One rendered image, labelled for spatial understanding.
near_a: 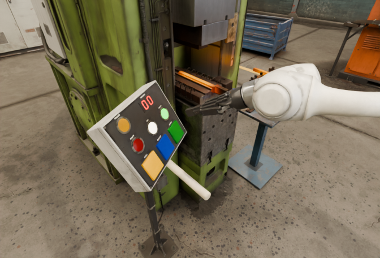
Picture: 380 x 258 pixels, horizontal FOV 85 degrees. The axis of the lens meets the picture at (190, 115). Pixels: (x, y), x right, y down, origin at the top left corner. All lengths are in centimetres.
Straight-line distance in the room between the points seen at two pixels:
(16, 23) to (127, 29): 519
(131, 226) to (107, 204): 29
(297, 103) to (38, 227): 197
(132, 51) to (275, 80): 69
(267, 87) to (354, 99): 18
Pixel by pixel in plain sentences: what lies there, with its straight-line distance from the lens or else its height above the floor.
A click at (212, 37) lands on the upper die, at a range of 112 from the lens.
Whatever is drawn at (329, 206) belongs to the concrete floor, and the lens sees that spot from 217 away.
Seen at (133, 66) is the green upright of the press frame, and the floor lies 121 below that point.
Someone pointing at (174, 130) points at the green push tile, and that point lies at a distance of 88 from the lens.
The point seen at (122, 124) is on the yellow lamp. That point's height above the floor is 117.
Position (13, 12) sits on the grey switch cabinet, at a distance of 605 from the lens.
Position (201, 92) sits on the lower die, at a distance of 123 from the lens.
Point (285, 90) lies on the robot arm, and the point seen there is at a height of 139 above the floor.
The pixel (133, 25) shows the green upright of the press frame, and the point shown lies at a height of 139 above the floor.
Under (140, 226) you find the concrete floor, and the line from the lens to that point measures 181.
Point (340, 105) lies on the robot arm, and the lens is 52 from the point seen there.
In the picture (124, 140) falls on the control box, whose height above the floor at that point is 113.
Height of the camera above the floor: 158
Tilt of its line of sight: 35 degrees down
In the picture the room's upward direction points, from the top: straight up
